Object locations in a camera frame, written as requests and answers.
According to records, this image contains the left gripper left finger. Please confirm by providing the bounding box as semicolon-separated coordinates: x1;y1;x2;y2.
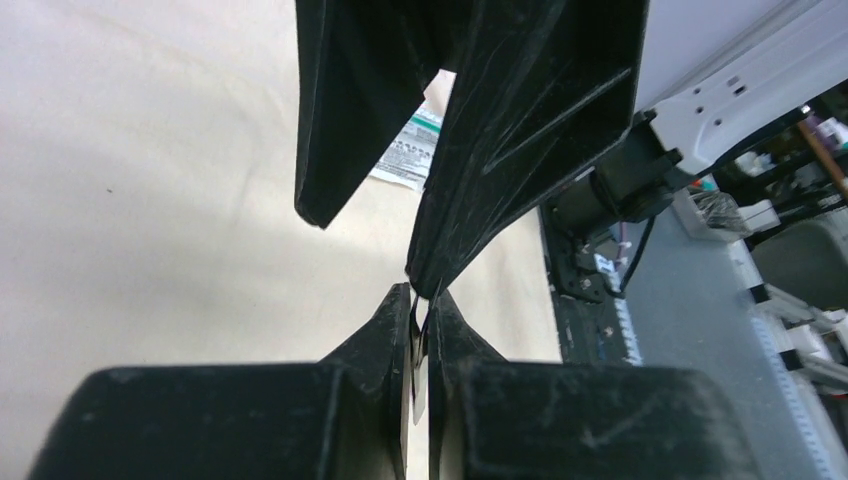
29;283;412;479

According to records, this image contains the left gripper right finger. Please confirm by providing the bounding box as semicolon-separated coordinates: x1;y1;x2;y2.
427;293;762;479

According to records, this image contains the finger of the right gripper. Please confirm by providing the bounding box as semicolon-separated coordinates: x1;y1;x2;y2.
406;1;649;300
294;1;464;228

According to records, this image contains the green white packet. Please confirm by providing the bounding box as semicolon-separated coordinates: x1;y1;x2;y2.
369;103;443;193

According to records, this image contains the beige cloth wrap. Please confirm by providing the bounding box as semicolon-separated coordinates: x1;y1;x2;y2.
0;0;564;480

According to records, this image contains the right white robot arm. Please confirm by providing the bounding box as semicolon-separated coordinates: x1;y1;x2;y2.
294;1;847;300

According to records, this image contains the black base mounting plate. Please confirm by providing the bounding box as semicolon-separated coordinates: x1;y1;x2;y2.
539;206;644;366

